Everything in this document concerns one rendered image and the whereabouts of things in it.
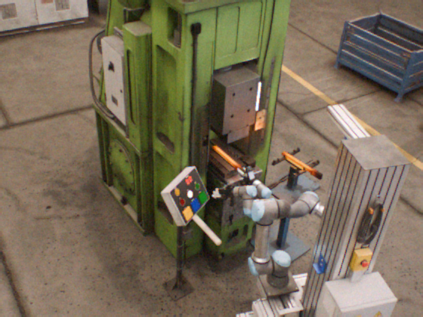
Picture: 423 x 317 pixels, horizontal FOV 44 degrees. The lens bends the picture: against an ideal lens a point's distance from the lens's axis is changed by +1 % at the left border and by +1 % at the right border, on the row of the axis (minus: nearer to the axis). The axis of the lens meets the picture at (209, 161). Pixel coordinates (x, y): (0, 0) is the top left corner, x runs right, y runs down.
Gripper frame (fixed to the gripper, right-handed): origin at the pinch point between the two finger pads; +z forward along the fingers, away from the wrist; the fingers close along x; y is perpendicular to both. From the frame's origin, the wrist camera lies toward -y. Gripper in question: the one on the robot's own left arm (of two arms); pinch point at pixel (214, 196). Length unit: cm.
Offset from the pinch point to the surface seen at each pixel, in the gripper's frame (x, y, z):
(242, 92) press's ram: -44, 56, -25
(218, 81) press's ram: -35, 71, -17
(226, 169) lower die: -40.8, -1.1, 14.6
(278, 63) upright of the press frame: -91, 57, -32
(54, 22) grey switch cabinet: -315, 147, 452
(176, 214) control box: 27.0, 3.9, 14.5
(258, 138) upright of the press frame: -81, 3, 4
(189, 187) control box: 7.1, 13.0, 11.2
